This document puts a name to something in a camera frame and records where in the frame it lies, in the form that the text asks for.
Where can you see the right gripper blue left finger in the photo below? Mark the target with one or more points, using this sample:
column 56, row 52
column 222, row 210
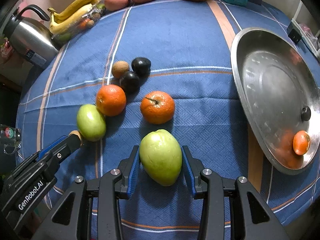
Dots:
column 134, row 164

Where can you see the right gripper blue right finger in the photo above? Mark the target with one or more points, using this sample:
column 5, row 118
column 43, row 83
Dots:
column 188, row 170

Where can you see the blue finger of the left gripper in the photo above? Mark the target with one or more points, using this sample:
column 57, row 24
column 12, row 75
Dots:
column 64, row 149
column 45, row 150

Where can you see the brown longan front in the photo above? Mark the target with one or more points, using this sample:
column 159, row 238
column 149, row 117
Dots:
column 78, row 135

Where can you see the brown longan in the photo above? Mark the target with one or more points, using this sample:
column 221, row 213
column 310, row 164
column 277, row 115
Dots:
column 78, row 135
column 119, row 68

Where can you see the large green jujube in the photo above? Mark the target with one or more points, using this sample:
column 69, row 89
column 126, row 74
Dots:
column 90, row 122

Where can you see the large orange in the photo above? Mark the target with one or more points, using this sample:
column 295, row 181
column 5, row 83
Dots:
column 111, row 100

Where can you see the dark plum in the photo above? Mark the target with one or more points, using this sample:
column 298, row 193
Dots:
column 305, row 114
column 141, row 66
column 129, row 82

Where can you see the glass mug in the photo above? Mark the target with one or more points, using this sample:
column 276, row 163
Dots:
column 10, row 139

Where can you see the blue plaid tablecloth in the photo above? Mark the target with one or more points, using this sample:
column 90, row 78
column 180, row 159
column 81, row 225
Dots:
column 189, row 91

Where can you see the pink artificial flower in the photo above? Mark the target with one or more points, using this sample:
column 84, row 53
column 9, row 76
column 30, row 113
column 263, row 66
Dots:
column 6, row 48

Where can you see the stainless steel thermos jug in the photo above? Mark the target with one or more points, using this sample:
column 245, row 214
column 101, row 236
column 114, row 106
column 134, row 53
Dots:
column 30, row 38

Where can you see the lower yellow banana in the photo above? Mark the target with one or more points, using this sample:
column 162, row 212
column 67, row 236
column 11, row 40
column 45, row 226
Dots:
column 56, row 28

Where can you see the yellow banana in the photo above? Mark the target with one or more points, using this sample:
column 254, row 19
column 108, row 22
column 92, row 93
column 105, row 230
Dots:
column 72, row 8
column 56, row 28

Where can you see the stainless steel basin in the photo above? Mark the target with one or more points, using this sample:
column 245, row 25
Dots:
column 274, row 83

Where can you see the clear plastic fruit tray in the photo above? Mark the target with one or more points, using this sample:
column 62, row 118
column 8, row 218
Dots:
column 86, row 22

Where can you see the pale red apple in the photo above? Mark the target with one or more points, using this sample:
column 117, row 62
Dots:
column 114, row 5

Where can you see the upper yellow banana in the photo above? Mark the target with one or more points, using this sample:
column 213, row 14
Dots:
column 72, row 8

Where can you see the black power adapter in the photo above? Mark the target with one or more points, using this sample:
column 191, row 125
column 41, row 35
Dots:
column 293, row 33

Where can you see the white shelf rack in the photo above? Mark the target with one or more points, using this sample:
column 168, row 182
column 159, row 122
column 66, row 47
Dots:
column 310, row 40

